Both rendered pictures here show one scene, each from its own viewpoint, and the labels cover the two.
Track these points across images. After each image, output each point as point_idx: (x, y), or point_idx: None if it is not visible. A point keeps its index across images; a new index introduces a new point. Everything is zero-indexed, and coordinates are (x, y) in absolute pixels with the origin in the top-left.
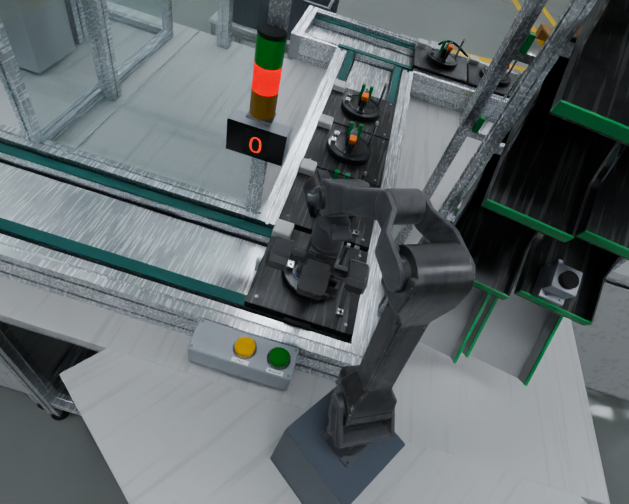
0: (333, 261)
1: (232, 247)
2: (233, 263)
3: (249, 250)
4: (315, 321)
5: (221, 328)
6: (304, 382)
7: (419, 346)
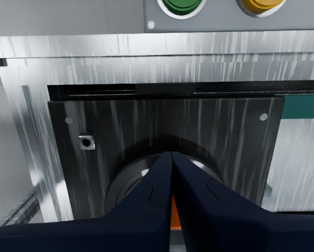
0: None
1: (291, 194)
2: (286, 170)
3: (264, 198)
4: (130, 104)
5: None
6: (124, 29)
7: None
